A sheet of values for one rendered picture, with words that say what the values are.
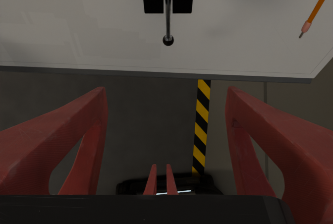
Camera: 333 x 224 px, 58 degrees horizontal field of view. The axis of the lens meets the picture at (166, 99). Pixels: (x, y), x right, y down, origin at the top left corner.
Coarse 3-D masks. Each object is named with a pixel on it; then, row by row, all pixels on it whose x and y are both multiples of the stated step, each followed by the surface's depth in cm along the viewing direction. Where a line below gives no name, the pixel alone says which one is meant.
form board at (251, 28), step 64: (0, 0) 37; (64, 0) 37; (128, 0) 37; (256, 0) 37; (0, 64) 49; (64, 64) 49; (128, 64) 49; (192, 64) 49; (256, 64) 48; (320, 64) 48
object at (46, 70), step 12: (36, 72) 50; (48, 72) 50; (60, 72) 50; (72, 72) 50; (84, 72) 51; (96, 72) 51; (108, 72) 51; (120, 72) 51; (132, 72) 51; (144, 72) 51; (156, 72) 51; (168, 72) 51
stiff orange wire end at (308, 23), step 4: (320, 0) 24; (324, 0) 24; (316, 4) 24; (320, 4) 24; (316, 8) 24; (312, 12) 25; (316, 12) 25; (312, 16) 25; (308, 20) 25; (312, 20) 25; (304, 24) 26; (308, 24) 26; (304, 28) 26; (308, 28) 26; (304, 32) 26; (300, 36) 27
